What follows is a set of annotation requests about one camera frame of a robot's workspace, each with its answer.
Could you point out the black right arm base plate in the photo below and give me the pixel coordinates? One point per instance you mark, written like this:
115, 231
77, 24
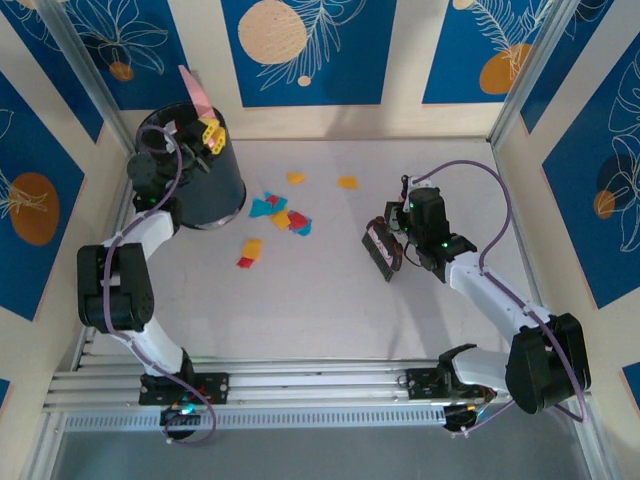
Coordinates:
417, 385

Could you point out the black round trash bin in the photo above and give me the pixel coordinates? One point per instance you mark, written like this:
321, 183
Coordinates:
225, 180

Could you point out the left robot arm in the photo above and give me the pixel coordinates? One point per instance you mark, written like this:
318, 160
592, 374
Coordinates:
117, 290

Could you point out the black left controller board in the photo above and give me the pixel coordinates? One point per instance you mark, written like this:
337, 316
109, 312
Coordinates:
180, 415

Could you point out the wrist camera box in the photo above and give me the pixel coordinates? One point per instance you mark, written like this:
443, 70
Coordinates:
419, 182
170, 131

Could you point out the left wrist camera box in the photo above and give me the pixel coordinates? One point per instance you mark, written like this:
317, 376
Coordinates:
170, 131

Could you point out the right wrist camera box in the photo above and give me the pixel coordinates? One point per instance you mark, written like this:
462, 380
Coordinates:
419, 182

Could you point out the black cartoon face brush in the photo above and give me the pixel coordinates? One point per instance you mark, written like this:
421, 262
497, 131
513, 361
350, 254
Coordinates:
382, 250

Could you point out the pink plastic dustpan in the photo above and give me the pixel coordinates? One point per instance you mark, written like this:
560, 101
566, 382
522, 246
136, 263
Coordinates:
197, 95

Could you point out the black controller board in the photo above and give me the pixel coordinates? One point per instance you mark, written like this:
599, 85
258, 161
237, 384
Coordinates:
460, 417
180, 415

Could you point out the aluminium frame post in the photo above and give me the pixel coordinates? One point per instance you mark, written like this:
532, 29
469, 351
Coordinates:
92, 75
530, 75

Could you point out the yellow paper scrap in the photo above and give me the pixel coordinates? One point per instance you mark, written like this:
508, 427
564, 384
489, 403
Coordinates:
252, 248
281, 219
295, 177
348, 182

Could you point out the blue paper scrap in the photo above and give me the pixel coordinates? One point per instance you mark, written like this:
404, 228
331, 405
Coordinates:
303, 229
259, 207

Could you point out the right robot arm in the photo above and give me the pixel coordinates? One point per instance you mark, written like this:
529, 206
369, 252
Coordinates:
500, 295

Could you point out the black right controller board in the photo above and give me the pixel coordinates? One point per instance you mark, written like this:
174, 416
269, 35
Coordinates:
460, 417

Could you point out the aluminium mounting rail frame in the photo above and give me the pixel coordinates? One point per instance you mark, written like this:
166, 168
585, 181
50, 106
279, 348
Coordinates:
310, 387

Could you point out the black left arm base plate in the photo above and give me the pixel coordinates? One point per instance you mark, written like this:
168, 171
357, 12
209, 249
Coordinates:
220, 387

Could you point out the red paper scrap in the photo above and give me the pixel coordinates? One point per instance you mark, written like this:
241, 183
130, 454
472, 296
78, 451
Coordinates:
245, 262
276, 200
297, 218

